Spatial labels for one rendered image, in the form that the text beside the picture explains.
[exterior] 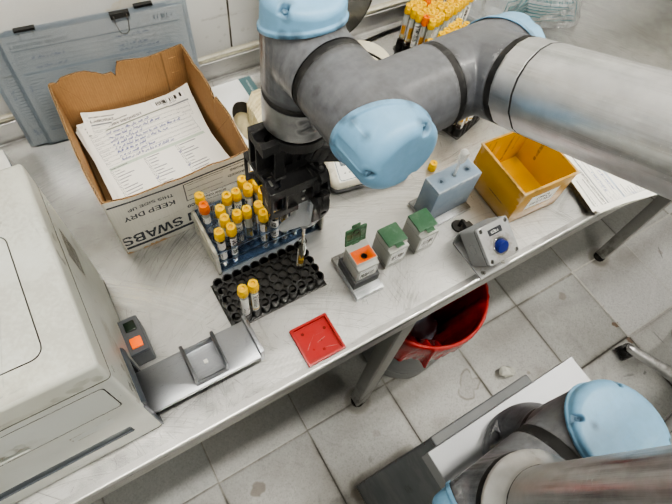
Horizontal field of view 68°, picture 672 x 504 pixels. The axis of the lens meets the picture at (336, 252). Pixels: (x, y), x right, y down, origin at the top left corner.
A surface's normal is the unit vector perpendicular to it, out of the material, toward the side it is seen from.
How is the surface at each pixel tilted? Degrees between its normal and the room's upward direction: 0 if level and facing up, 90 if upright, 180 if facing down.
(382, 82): 4
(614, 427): 7
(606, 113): 68
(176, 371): 0
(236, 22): 90
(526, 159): 90
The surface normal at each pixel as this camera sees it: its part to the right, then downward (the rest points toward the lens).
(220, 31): 0.51, 0.77
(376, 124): -0.30, -0.17
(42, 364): 0.10, -0.49
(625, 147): -0.84, 0.38
